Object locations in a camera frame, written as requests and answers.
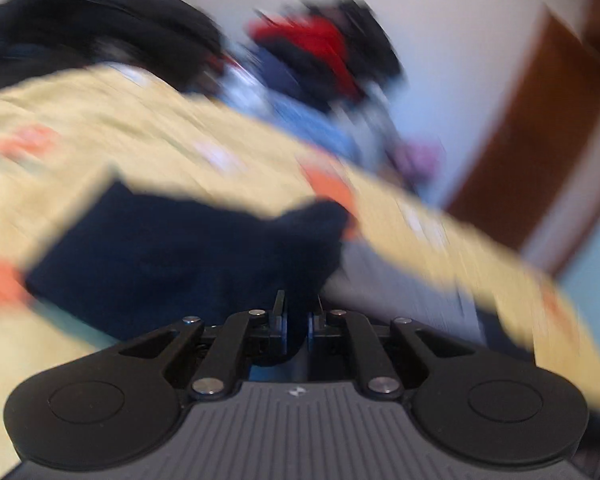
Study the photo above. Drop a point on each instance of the purple plastic bag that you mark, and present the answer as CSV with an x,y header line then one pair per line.
x,y
419,160

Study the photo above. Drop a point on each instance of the black clothes pile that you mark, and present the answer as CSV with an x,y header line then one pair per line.
x,y
105,20

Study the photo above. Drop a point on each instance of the yellow printed bedspread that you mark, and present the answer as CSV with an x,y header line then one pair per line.
x,y
130,140

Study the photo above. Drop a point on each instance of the red cloth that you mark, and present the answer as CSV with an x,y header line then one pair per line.
x,y
310,45

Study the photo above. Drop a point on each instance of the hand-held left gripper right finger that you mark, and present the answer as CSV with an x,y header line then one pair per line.
x,y
312,325

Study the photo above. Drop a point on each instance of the light blue cloth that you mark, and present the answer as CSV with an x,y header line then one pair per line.
x,y
305,120

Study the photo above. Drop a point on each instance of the brown wooden door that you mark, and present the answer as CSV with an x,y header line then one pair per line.
x,y
534,135

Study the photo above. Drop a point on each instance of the navy blue sock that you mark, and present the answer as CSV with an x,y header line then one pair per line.
x,y
180,260

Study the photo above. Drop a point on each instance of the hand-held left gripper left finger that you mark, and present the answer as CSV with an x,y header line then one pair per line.
x,y
281,325

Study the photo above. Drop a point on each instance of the frosted glass wardrobe door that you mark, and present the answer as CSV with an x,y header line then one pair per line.
x,y
594,270

